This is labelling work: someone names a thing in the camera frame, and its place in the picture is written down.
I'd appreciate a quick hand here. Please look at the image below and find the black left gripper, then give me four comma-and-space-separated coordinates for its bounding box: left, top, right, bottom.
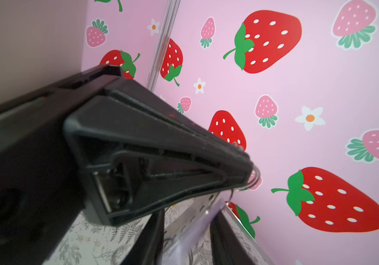
0, 65, 124, 265

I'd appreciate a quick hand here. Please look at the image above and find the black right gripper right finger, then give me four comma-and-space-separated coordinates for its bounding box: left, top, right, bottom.
210, 210, 255, 265

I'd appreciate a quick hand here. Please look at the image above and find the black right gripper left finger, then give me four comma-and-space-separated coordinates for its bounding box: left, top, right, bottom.
121, 210, 165, 265

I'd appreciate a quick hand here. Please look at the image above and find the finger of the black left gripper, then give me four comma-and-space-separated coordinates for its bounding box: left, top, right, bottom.
63, 96, 253, 226
102, 78, 250, 162

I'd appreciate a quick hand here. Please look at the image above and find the metal keyring with yellow tag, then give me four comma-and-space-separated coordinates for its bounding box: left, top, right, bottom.
161, 163, 262, 265

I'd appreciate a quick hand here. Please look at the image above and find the aluminium corner post right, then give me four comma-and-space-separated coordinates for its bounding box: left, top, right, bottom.
147, 0, 181, 93

